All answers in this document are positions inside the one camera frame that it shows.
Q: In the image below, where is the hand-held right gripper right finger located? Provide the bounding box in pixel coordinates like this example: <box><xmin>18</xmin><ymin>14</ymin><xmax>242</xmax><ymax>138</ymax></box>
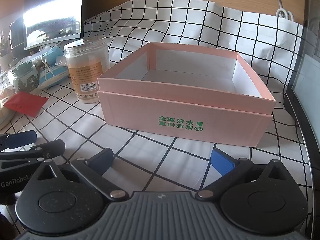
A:
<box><xmin>195</xmin><ymin>149</ymin><xmax>288</xmax><ymax>202</ymax></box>

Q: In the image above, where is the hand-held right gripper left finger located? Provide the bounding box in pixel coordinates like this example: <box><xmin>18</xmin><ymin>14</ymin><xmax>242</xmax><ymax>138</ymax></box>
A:
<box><xmin>32</xmin><ymin>148</ymin><xmax>127</xmax><ymax>202</ymax></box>

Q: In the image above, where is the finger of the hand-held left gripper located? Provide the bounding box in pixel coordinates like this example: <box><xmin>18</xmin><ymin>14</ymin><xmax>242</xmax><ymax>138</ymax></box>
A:
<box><xmin>0</xmin><ymin>130</ymin><xmax>37</xmax><ymax>152</ymax></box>
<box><xmin>0</xmin><ymin>139</ymin><xmax>66</xmax><ymax>170</ymax></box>

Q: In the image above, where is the pale pink cloth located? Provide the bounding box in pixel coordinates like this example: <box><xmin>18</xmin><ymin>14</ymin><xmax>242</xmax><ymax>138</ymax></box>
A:
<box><xmin>0</xmin><ymin>86</ymin><xmax>14</xmax><ymax>100</ymax></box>

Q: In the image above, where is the pink cardboard box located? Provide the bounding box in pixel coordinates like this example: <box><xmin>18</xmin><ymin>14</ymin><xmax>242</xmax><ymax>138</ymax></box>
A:
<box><xmin>97</xmin><ymin>42</ymin><xmax>276</xmax><ymax>147</ymax></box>

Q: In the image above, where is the red paper packet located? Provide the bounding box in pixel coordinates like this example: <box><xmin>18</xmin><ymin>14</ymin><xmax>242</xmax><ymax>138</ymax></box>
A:
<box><xmin>5</xmin><ymin>92</ymin><xmax>49</xmax><ymax>117</ymax></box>

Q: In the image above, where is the white black grid tablecloth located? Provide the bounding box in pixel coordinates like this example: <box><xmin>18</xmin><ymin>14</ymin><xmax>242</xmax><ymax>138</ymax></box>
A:
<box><xmin>0</xmin><ymin>0</ymin><xmax>309</xmax><ymax>240</ymax></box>

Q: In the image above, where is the glass jar green label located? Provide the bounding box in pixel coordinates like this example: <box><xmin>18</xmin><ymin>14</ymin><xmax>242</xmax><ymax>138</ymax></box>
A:
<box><xmin>7</xmin><ymin>61</ymin><xmax>40</xmax><ymax>93</ymax></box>

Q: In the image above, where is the light blue face mask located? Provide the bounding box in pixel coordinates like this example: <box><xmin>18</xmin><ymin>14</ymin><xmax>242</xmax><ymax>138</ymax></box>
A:
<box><xmin>39</xmin><ymin>62</ymin><xmax>69</xmax><ymax>89</ymax></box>

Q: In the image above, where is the clear plastic jar orange label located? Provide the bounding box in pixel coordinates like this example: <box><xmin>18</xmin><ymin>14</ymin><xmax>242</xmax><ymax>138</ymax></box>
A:
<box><xmin>63</xmin><ymin>36</ymin><xmax>110</xmax><ymax>105</ymax></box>

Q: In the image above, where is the dark framed glass panel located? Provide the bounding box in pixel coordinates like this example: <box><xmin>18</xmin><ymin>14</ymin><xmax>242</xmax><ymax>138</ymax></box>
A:
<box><xmin>284</xmin><ymin>0</ymin><xmax>320</xmax><ymax>180</ymax></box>

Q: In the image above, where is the black computer monitor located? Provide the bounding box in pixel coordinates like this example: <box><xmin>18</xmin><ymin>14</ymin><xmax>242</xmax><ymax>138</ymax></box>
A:
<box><xmin>23</xmin><ymin>0</ymin><xmax>84</xmax><ymax>52</ymax></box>

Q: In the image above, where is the white power cable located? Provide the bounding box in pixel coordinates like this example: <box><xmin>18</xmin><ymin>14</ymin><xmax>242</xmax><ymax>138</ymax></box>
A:
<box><xmin>264</xmin><ymin>0</ymin><xmax>295</xmax><ymax>22</ymax></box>

